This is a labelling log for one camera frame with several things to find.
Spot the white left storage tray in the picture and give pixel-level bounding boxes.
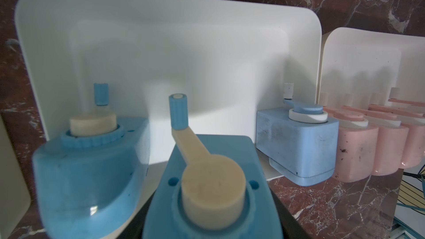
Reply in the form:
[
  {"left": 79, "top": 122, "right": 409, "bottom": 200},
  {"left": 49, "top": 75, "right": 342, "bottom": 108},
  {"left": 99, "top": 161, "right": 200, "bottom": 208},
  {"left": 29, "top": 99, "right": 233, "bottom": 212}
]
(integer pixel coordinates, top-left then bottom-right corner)
[{"left": 1, "top": 121, "right": 31, "bottom": 239}]

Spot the blue pencil sharpener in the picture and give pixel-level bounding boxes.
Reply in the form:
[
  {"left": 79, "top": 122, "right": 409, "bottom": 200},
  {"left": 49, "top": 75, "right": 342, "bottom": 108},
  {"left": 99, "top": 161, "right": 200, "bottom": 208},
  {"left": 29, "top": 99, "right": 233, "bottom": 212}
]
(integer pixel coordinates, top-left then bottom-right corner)
[
  {"left": 142, "top": 94, "right": 283, "bottom": 239},
  {"left": 32, "top": 83, "right": 150, "bottom": 239},
  {"left": 256, "top": 83, "right": 339, "bottom": 187}
]

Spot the white middle storage tray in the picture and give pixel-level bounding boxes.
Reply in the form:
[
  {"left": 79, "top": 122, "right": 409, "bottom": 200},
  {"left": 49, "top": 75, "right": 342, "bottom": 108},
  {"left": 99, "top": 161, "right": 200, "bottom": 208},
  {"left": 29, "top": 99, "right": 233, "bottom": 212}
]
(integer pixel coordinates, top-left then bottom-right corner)
[{"left": 14, "top": 0, "right": 322, "bottom": 164}]

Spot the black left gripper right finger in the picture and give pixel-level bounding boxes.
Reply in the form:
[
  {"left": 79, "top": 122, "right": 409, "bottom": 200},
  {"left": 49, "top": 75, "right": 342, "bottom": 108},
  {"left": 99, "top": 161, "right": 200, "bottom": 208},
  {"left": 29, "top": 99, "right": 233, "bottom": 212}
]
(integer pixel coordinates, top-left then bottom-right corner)
[{"left": 271, "top": 190, "right": 311, "bottom": 239}]

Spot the pink pencil sharpener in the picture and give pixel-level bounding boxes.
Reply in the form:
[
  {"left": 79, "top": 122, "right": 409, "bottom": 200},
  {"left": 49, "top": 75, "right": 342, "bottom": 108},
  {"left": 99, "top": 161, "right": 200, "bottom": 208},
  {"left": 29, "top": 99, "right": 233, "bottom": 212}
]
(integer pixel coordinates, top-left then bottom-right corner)
[
  {"left": 388, "top": 87, "right": 425, "bottom": 107},
  {"left": 319, "top": 93, "right": 379, "bottom": 183},
  {"left": 342, "top": 94, "right": 408, "bottom": 176},
  {"left": 368, "top": 93, "right": 425, "bottom": 169}
]

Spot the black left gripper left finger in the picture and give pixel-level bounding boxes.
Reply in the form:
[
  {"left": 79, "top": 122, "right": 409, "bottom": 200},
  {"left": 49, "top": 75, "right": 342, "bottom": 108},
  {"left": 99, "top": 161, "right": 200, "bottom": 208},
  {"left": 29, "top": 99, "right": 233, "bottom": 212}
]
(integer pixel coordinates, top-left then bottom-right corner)
[{"left": 117, "top": 193, "right": 155, "bottom": 239}]

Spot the white right storage tray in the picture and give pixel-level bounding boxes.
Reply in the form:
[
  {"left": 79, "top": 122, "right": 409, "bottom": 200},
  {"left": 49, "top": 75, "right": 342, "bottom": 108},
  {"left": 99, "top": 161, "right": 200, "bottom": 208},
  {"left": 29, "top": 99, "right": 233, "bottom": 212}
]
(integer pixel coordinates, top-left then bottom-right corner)
[{"left": 318, "top": 27, "right": 425, "bottom": 109}]

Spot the white storage tray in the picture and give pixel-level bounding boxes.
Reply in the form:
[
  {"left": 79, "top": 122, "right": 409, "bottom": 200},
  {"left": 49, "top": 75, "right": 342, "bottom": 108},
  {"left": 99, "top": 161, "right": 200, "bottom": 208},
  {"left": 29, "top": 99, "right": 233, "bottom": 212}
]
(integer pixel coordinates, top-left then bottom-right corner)
[
  {"left": 14, "top": 0, "right": 322, "bottom": 164},
  {"left": 1, "top": 121, "right": 31, "bottom": 239},
  {"left": 318, "top": 27, "right": 425, "bottom": 109}
]

